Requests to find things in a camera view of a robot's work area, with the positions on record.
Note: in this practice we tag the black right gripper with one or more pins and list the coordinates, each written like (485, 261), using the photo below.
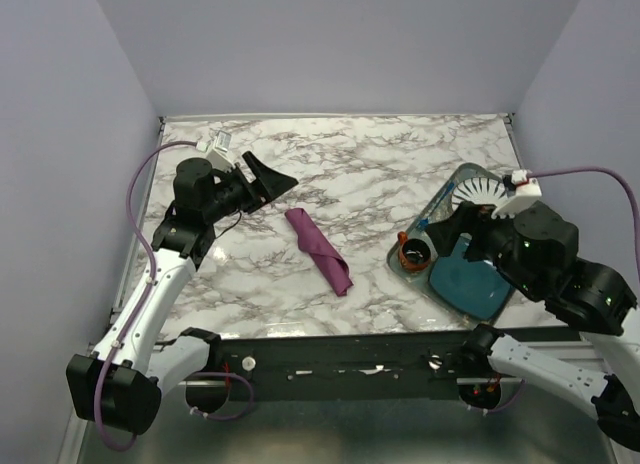
(442, 232)

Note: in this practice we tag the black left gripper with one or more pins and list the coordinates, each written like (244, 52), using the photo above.
(268, 182)

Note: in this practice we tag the purple cloth napkin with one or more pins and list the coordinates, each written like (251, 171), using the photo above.
(312, 241)

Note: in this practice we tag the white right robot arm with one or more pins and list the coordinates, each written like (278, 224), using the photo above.
(536, 252)

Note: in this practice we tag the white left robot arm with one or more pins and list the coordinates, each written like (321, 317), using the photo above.
(121, 383)

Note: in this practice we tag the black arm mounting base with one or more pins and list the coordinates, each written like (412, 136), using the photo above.
(351, 367)

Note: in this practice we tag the green floral serving tray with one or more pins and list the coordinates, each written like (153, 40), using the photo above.
(419, 282)

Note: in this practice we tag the blue plastic fork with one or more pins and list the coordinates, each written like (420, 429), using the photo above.
(427, 218)

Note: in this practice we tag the orange patterned mug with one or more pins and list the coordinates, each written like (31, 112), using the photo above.
(414, 254)

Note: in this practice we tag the white blue striped plate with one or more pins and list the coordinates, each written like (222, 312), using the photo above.
(479, 191)

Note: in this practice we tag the teal square plate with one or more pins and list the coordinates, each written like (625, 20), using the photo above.
(474, 289)

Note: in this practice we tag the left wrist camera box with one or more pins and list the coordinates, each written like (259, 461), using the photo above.
(218, 152)

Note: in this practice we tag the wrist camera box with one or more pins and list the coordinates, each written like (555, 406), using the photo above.
(218, 152)
(522, 191)

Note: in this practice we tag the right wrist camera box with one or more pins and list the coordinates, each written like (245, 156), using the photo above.
(522, 191)

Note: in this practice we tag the aluminium frame rail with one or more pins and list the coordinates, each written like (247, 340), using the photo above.
(575, 349)

